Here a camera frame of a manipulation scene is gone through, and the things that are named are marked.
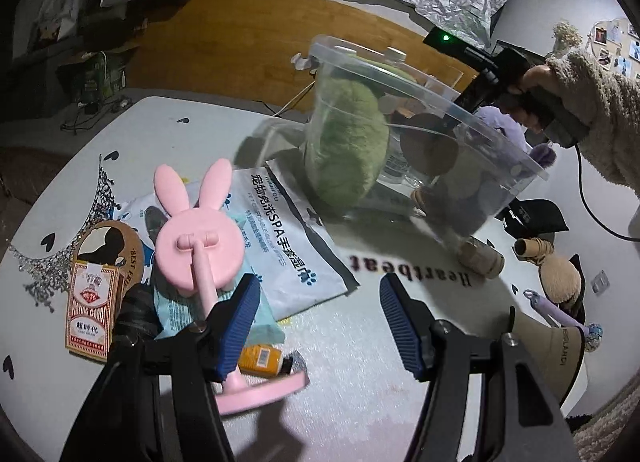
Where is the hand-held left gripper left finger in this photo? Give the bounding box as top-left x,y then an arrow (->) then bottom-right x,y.
60,273 -> 262,462

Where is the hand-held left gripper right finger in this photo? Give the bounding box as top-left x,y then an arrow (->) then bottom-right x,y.
379,273 -> 576,462

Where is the purple plush toy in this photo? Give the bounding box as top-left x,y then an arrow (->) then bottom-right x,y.
430,106 -> 557,237

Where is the clear plastic container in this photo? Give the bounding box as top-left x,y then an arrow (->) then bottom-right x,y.
292,34 -> 549,243

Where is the pink rabbit stand mirror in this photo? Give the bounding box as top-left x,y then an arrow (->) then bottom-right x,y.
152,159 -> 308,415

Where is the green plush toy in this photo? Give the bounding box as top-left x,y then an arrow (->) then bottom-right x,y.
302,36 -> 431,217

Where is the person's right forearm fluffy sleeve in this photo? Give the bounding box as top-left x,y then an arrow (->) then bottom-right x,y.
545,46 -> 640,187

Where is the person's right hand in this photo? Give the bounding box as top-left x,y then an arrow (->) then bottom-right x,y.
500,64 -> 563,133

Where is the orange tube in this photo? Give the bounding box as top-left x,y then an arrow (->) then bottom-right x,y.
237,344 -> 307,378

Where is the dried flower bouquet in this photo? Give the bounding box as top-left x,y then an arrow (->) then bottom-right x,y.
552,22 -> 583,60

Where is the white wet wipes pack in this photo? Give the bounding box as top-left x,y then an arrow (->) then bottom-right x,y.
227,159 -> 361,323

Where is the photo pin board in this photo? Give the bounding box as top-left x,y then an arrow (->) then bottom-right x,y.
587,16 -> 640,80

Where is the red playing card box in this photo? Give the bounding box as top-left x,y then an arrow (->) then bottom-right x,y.
64,262 -> 126,362

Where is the black pouch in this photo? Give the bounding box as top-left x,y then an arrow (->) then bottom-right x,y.
500,199 -> 570,237

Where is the beige hat black trim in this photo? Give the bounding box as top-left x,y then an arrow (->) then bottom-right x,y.
505,307 -> 587,405

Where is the shaggy beige rug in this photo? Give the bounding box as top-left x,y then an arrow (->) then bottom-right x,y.
570,402 -> 640,462

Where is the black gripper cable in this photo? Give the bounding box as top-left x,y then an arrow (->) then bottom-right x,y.
572,142 -> 640,243

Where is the purple keychain charm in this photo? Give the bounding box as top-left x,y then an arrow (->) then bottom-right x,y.
524,290 -> 603,353

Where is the white power cable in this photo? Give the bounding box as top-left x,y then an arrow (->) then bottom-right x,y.
272,82 -> 316,117

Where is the black floor cable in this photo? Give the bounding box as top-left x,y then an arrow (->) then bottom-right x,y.
60,96 -> 133,135

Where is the wooden wall panel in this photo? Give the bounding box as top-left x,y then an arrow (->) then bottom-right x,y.
122,0 -> 481,105

